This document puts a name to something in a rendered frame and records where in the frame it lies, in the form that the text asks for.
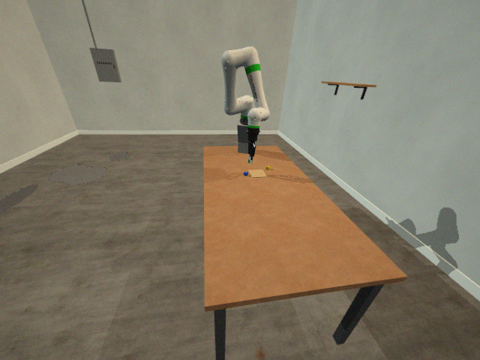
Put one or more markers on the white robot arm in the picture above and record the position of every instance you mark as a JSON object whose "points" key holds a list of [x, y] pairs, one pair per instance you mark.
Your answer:
{"points": [[231, 60]]}

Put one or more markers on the tan flat mat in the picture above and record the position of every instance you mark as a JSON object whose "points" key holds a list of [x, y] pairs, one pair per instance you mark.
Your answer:
{"points": [[256, 173]]}

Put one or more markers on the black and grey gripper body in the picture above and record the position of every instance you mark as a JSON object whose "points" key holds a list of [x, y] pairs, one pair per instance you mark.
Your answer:
{"points": [[252, 139]]}

